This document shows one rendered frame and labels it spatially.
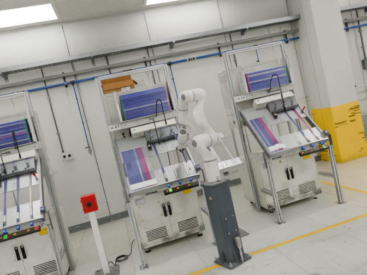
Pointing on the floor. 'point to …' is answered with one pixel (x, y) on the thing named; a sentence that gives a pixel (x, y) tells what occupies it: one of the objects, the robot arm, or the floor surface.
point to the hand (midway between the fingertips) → (181, 149)
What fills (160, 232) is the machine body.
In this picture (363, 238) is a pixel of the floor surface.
